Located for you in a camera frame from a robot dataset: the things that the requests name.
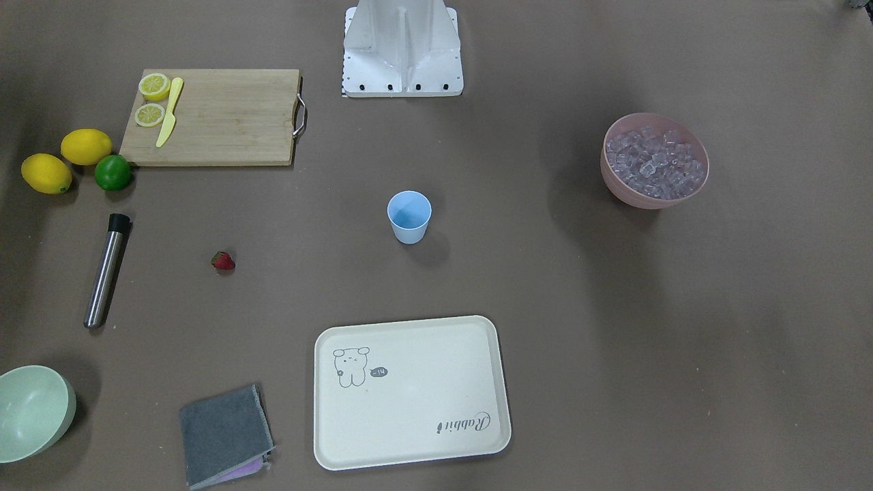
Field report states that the light blue plastic cup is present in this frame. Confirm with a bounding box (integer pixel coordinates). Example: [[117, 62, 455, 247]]
[[387, 190, 432, 245]]

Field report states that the pink bowl of ice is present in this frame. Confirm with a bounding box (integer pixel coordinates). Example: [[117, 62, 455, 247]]
[[600, 113, 710, 209]]

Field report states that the cream rabbit tray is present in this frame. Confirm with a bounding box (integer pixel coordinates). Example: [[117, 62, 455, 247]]
[[314, 315, 512, 471]]

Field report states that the red strawberry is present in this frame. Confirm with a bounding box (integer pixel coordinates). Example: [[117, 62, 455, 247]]
[[210, 251, 236, 271]]

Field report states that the wooden cutting board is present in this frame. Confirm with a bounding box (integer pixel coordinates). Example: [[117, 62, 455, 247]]
[[119, 68, 308, 167]]

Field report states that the grey folded cloth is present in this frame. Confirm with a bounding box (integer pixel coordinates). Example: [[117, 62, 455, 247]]
[[179, 383, 276, 490]]

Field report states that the yellow plastic knife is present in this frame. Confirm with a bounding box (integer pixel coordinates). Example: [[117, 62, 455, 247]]
[[155, 77, 184, 148]]

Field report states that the steel muddler black tip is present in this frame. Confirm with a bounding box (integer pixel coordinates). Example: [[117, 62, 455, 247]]
[[83, 213, 132, 329]]

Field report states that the lemon half upper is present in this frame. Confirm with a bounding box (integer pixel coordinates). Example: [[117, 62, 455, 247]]
[[138, 72, 171, 102]]

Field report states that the green lime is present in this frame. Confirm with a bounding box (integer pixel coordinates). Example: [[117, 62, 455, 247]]
[[94, 155, 133, 192]]

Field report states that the yellow lemon near board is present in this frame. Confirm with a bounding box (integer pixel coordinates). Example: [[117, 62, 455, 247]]
[[60, 128, 113, 166]]

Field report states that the yellow lemon outer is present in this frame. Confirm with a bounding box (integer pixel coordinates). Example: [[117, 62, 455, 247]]
[[20, 153, 74, 194]]

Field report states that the mint green bowl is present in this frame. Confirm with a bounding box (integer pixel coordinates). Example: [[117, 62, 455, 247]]
[[1, 366, 77, 464]]

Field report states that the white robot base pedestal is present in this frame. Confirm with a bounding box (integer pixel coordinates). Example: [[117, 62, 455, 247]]
[[341, 1, 464, 98]]

